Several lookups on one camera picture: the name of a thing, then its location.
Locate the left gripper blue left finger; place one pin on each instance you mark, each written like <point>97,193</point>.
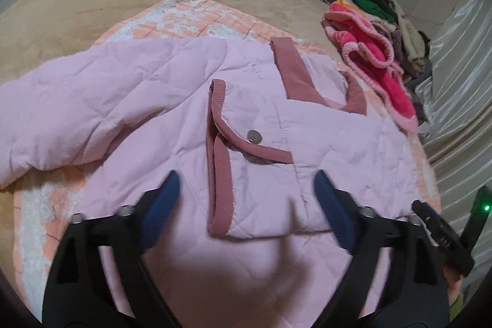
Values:
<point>77,292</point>

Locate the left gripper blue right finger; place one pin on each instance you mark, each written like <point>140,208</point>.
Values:
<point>415,291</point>

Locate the pink quilted jacket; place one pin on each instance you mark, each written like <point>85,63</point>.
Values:
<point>246,126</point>

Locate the pile of folded clothes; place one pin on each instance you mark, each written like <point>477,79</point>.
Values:
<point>411,46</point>

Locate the person's right hand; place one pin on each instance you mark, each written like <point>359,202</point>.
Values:
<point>454,281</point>

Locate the orange plaid cloud blanket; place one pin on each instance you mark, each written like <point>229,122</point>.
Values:
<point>184,18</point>

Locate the cream satin curtain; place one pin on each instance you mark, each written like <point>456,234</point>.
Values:
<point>457,104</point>

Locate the pink fleece garment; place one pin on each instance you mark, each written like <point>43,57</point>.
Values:
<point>370,54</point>

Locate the tan bed cover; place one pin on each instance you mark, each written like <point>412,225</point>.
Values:
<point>34,31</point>

